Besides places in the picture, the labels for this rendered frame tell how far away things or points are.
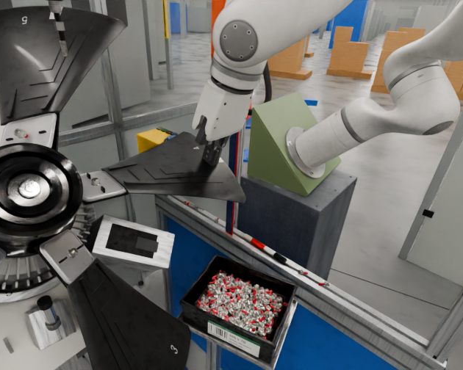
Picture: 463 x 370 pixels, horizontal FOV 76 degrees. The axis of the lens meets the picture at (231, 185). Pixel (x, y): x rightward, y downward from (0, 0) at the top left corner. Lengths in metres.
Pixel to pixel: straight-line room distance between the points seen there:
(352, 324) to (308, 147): 0.50
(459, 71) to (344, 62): 2.83
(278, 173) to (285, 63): 7.56
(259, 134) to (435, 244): 1.61
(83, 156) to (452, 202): 1.97
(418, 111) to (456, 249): 1.57
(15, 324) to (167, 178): 0.38
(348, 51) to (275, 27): 9.19
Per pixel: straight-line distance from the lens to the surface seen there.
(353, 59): 9.56
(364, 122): 0.88
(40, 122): 0.52
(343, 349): 0.89
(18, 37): 0.65
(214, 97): 0.49
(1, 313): 0.70
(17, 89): 0.58
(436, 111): 0.82
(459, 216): 2.19
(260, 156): 0.98
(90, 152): 1.33
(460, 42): 0.75
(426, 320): 2.09
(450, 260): 2.35
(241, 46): 0.39
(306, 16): 0.39
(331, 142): 0.92
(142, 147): 0.99
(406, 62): 0.86
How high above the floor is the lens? 1.42
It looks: 30 degrees down
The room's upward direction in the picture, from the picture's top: 3 degrees clockwise
